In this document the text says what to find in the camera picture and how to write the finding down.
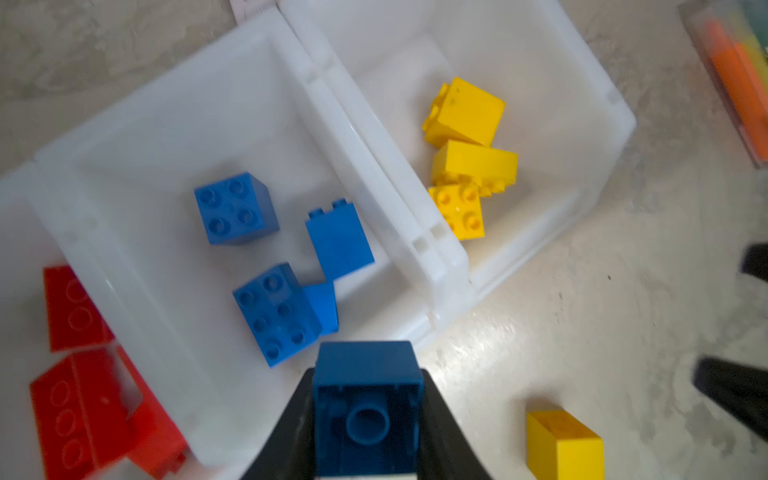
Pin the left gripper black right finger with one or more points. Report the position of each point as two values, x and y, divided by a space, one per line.
443 452

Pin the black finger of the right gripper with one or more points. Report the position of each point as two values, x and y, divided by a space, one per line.
755 261
740 390

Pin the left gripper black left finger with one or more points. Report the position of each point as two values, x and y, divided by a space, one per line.
289 452

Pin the blue lego hollow brick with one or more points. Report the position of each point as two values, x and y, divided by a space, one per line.
367 399

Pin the yellow lego stud brick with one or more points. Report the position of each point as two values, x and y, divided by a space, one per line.
560 447

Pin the red lego low brick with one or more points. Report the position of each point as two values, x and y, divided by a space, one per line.
158 445

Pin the blue lego eight-stud brick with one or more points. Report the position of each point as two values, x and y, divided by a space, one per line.
278 313

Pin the red lego long brick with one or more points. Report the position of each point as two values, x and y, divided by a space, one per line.
81 421

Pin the yellow lego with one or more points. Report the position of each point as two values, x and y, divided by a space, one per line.
461 111

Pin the small blue lego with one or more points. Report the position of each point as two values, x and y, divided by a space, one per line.
236 210

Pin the highlighter marker pack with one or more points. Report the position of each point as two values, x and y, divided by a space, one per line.
730 38

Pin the middle white plastic bin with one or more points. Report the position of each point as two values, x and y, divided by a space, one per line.
254 101

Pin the white plastic bin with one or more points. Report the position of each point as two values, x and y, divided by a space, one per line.
254 101
386 61
36 360

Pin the left white plastic bin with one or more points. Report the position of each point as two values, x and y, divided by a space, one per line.
36 360

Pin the right white plastic bin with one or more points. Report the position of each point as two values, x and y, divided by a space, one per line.
386 61

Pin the pink calculator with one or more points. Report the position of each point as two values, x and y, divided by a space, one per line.
244 10

